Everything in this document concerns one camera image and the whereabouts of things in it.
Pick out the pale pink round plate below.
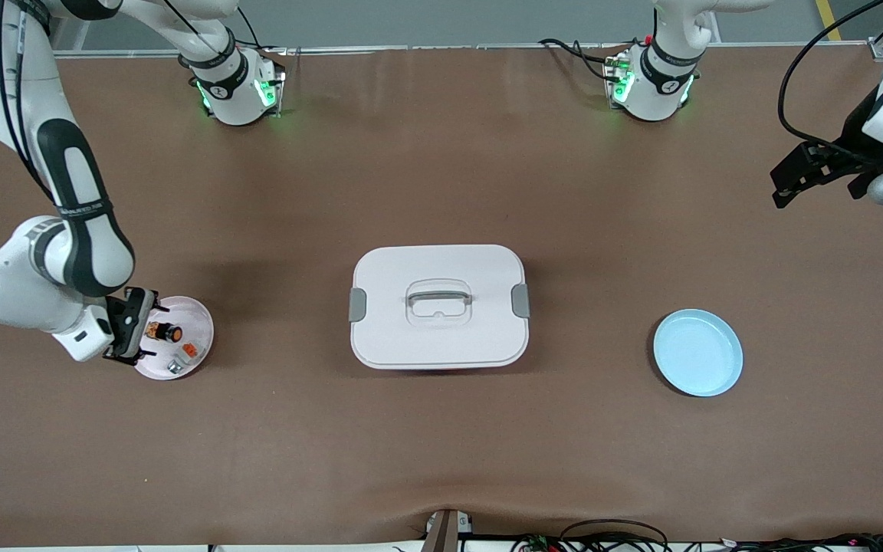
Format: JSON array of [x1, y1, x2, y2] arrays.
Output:
[[133, 296, 215, 381]]

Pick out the black looped cable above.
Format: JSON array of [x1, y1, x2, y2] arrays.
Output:
[[560, 519, 670, 552]]

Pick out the tangled black cable bundle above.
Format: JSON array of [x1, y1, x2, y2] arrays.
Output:
[[717, 531, 883, 552]]

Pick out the white lidded storage box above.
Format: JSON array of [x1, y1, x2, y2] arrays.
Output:
[[349, 244, 532, 371]]

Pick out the brown table cover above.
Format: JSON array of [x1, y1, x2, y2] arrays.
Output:
[[0, 44, 883, 547]]

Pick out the coloured wires with circuit board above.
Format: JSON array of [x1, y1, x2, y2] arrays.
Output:
[[510, 533, 565, 552]]

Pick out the aluminium table edge rail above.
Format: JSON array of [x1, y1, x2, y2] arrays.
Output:
[[54, 40, 883, 61]]

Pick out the small white orange switch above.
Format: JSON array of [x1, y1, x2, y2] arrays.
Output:
[[167, 343, 208, 376]]

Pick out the light blue round plate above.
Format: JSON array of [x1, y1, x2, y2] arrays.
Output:
[[653, 309, 744, 398]]

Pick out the black base power cable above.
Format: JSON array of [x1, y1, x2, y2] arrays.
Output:
[[537, 37, 634, 81]]

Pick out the metal table edge bracket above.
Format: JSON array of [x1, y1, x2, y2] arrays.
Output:
[[421, 508, 474, 552]]

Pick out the grey box lid handle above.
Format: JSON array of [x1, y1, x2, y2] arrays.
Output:
[[407, 288, 474, 309]]

